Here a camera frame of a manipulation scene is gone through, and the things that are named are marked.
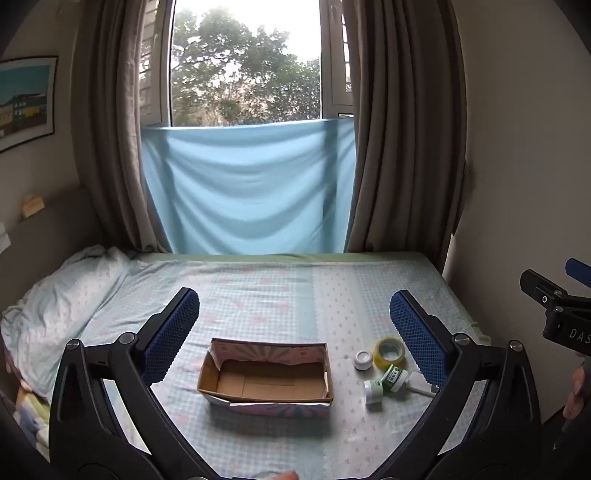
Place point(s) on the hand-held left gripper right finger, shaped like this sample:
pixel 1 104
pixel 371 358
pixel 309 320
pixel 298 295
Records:
pixel 418 341

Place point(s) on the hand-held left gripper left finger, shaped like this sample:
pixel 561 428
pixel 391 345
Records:
pixel 173 339

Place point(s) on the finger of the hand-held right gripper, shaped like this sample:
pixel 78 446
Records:
pixel 579 270
pixel 538 286

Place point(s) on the green label jar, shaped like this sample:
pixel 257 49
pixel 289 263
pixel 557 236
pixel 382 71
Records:
pixel 393 377

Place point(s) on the white jar pale green lid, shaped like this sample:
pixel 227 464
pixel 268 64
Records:
pixel 373 392

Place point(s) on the cardboard box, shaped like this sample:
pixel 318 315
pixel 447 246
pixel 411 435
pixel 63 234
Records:
pixel 258 385

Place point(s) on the person's right hand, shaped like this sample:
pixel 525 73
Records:
pixel 576 392

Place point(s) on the yellow tape roll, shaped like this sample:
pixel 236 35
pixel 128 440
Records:
pixel 388 354

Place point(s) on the white pocket scale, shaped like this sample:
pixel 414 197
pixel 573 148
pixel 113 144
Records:
pixel 419 384

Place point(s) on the checked floral bed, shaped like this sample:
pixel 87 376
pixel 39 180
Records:
pixel 277 295

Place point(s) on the rumpled pillow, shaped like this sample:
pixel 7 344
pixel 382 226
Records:
pixel 55 304

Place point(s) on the pastel patterned blanket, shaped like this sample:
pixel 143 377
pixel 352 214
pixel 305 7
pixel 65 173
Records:
pixel 30 424

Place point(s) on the light blue hanging cloth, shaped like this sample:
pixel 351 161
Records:
pixel 249 184

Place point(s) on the small tan box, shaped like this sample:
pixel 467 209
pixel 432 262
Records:
pixel 32 205

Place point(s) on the beige curtain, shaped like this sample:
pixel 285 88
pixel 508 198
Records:
pixel 115 138
pixel 406 138

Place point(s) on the window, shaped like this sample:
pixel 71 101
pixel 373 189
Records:
pixel 244 60

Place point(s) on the wall poster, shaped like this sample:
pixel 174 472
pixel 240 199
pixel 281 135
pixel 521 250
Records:
pixel 25 101

